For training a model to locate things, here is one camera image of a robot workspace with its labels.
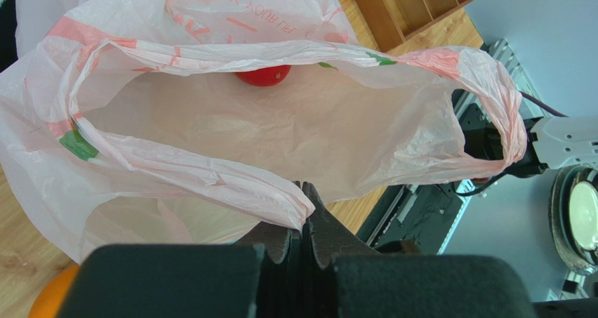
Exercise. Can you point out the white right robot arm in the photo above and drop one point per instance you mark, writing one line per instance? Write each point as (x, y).
(557, 142)

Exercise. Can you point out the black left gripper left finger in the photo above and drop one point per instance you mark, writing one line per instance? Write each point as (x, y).
(278, 281)

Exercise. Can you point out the wooden compartment tray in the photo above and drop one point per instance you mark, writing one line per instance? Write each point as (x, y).
(394, 22)

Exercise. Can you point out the red pomegranate fruit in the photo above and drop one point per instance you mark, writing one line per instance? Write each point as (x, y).
(265, 77)

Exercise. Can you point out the orange fruit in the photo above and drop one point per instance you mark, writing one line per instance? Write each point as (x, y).
(50, 298)

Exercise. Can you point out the zebra striped cloth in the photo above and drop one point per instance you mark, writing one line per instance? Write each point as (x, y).
(8, 28)

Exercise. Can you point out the pink printed plastic bag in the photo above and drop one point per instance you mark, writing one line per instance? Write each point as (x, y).
(124, 121)

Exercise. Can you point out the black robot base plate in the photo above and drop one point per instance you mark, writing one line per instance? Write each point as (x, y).
(425, 215)

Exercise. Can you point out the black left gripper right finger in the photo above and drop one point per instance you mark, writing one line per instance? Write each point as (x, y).
(330, 260)

